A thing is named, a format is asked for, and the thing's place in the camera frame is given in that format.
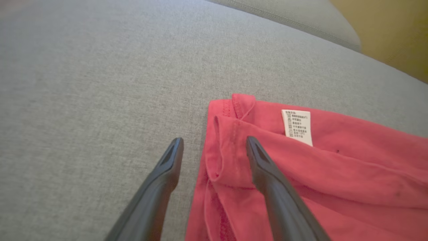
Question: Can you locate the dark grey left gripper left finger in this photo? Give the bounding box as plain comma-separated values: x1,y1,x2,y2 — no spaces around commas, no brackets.
104,137,184,241

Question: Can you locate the mustard yellow cushion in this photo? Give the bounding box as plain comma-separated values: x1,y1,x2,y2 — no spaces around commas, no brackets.
329,0,428,84

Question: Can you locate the grey sofa back cushion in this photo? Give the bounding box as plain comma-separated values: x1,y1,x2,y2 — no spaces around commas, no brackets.
206,0,362,53

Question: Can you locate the red and white shirt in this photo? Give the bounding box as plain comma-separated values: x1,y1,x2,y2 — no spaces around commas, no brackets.
185,93,428,241

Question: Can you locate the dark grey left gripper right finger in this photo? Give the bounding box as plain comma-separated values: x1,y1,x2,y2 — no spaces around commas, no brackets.
246,136,331,241

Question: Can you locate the grey sofa seat cushion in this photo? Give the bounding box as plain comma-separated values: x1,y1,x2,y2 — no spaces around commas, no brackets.
0,0,428,241

